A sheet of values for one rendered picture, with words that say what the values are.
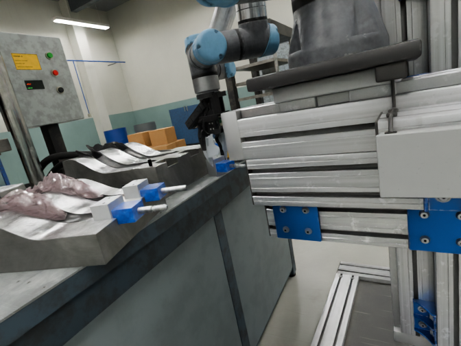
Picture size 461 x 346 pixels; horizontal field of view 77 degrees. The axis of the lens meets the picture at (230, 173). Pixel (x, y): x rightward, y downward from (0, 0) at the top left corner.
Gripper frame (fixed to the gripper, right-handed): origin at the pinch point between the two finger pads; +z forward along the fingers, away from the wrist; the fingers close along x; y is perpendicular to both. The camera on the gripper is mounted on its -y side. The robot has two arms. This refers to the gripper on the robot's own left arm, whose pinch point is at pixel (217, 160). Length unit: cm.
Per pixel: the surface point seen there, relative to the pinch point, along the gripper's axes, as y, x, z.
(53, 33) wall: -762, 280, -264
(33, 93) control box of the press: -91, -15, -37
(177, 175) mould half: -1.9, -14.6, 0.3
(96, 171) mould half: -22.3, -27.1, -4.4
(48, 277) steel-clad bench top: 11, -53, 5
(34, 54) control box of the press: -93, -9, -54
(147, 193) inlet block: 9.3, -31.3, -1.4
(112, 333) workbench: 7, -46, 23
